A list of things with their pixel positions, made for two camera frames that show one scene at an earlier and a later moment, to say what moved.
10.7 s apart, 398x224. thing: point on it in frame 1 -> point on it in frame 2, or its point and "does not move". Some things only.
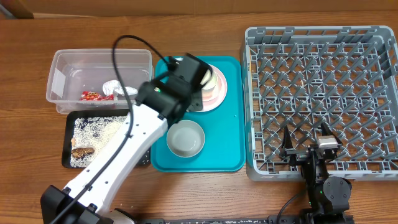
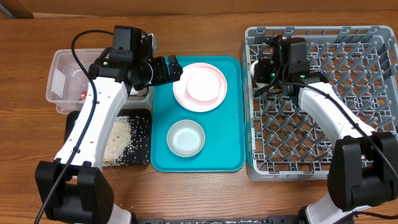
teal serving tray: (224, 148) does not move
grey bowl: (185, 139) does not move
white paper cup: (212, 82) -> (252, 68)
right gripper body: (297, 155) -> (272, 71)
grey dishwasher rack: (301, 77) does not move
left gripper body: (188, 96) -> (154, 72)
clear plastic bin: (97, 79) does not move
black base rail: (312, 219) does not move
